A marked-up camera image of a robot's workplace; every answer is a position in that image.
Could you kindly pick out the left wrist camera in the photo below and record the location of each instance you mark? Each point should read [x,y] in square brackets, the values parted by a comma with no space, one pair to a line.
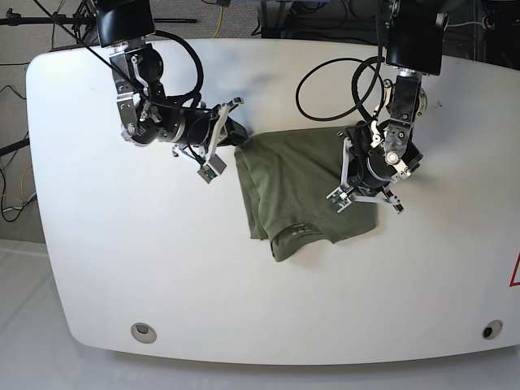
[340,197]

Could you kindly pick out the red triangle sticker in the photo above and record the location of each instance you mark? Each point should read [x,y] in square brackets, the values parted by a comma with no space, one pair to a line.
[515,278]

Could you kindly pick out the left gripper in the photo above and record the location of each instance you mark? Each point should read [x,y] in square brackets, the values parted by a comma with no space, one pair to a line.
[356,171]

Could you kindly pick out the olive green T-shirt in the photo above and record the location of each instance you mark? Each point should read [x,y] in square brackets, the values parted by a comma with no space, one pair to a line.
[285,178]

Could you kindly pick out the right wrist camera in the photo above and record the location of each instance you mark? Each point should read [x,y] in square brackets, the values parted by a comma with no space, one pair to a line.
[212,167]

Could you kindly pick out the right table cable grommet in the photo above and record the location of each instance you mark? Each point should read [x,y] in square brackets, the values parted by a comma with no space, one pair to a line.
[492,329]

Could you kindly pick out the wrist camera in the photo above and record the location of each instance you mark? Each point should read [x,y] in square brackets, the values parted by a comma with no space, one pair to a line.
[340,197]
[212,167]

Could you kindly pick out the left table cable grommet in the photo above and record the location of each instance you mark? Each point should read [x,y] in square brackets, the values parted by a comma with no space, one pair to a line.
[143,333]

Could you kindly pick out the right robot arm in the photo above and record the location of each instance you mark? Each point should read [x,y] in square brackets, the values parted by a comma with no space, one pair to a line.
[147,113]

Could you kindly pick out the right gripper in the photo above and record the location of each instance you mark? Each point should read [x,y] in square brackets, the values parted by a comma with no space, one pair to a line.
[196,134]

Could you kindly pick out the table cable grommet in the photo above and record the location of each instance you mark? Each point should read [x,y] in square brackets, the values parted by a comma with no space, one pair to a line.
[492,329]
[143,333]

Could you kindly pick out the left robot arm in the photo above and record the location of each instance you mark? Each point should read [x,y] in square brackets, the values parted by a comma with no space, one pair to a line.
[379,151]

